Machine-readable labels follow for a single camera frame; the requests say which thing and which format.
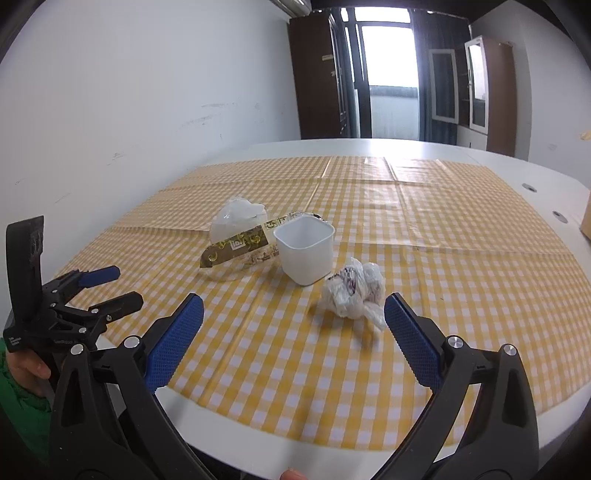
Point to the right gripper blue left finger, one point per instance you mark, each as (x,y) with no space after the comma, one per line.
(169,338)

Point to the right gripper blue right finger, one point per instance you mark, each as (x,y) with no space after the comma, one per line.
(419,339)

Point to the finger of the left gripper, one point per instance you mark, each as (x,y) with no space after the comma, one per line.
(90,279)
(118,307)

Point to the brown yellow snack wrapper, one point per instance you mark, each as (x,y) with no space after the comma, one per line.
(250,247)

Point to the white plastic cup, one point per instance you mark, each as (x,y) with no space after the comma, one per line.
(306,248)

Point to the person's left hand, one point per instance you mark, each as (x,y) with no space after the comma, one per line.
(28,370)

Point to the person's right hand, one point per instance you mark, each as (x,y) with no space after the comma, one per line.
(291,474)

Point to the white crumpled printed bag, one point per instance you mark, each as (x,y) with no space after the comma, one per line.
(356,291)

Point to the yellow checkered tablecloth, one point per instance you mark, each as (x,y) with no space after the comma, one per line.
(458,243)

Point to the clear crumpled plastic bag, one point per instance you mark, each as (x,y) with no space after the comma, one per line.
(236,216)

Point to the brown cabinet with mirror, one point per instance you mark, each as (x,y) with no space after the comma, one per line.
(492,93)

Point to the dark brown wardrobe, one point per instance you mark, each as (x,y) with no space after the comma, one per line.
(322,105)

